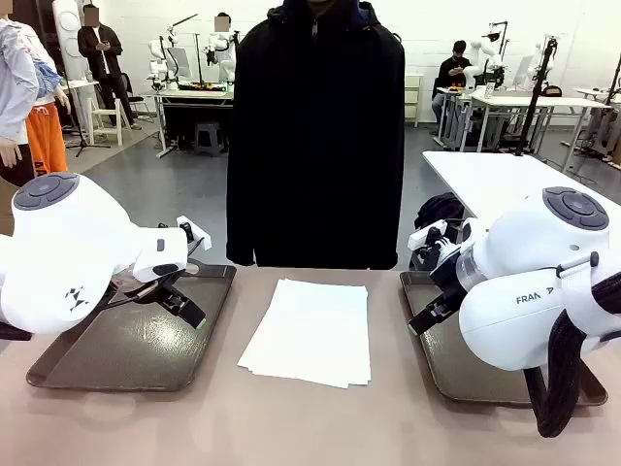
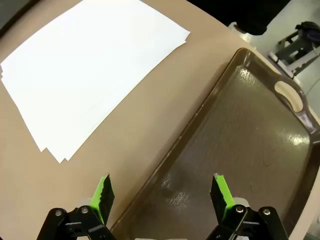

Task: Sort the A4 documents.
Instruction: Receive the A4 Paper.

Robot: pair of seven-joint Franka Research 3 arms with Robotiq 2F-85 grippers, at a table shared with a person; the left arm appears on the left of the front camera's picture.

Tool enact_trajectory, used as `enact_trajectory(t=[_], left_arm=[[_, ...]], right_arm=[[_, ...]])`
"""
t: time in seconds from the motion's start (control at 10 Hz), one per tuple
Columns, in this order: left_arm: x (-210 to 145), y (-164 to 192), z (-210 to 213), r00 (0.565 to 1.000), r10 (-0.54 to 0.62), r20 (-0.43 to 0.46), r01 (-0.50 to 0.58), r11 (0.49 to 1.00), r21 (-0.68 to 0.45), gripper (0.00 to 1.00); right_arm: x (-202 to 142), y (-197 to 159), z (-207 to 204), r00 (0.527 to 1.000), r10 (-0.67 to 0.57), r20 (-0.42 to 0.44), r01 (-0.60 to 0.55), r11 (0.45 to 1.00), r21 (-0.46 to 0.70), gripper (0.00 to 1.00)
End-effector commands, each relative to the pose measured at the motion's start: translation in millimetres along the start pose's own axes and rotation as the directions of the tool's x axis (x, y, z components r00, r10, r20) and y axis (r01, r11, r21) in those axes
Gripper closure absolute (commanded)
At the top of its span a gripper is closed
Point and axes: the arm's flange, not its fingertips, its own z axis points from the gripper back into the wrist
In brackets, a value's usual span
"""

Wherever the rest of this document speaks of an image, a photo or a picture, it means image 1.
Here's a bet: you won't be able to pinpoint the person in white top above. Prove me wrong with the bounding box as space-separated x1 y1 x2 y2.
212 13 239 50

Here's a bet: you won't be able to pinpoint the background table with black panel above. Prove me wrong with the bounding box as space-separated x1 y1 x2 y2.
145 86 237 160

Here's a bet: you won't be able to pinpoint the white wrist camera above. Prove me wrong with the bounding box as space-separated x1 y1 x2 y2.
407 218 462 263
176 215 213 251

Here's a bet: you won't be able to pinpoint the black camera pole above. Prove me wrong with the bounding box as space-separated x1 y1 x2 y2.
514 36 559 157

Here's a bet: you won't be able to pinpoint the seated man in black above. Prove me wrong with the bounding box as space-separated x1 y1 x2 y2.
430 40 474 136

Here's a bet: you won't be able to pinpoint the brown plastic serving tray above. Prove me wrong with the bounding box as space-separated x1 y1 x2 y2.
26 264 238 393
399 270 608 408

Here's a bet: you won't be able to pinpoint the person's right forearm black sleeve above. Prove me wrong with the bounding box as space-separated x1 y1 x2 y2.
225 159 258 267

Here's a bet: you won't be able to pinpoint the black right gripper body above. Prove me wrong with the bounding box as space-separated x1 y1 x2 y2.
425 242 470 313

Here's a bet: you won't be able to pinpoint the person in black jacket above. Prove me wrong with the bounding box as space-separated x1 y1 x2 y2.
225 0 407 271

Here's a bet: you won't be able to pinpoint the white drawer cabinet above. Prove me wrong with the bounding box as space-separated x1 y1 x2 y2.
404 73 424 128

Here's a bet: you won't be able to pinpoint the person's left forearm black sleeve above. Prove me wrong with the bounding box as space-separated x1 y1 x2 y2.
376 159 407 271

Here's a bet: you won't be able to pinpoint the black office chair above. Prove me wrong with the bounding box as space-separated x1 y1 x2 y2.
119 72 147 117

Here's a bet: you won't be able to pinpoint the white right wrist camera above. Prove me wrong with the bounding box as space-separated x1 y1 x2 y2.
407 218 462 263

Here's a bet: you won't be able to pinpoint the black backpack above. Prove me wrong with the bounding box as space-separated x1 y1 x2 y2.
414 192 467 232

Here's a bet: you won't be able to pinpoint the white A4 paper sheets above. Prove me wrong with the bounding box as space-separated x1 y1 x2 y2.
237 278 373 389

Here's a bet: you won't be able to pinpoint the white table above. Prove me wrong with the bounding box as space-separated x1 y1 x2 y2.
421 150 621 222

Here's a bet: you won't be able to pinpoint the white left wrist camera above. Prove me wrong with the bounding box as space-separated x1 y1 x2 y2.
176 215 213 251

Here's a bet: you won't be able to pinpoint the white wooden chair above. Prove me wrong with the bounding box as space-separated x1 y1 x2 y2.
88 99 126 147

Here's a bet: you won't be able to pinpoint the standing man in black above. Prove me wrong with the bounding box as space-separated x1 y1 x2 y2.
77 4 143 131

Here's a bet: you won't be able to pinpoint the grey plastic stool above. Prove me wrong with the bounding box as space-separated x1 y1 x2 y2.
193 120 229 157

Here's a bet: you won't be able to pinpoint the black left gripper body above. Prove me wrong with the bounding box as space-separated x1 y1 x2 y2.
110 265 181 306

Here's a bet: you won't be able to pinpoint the long white background desk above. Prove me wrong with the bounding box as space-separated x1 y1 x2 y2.
436 85 612 152

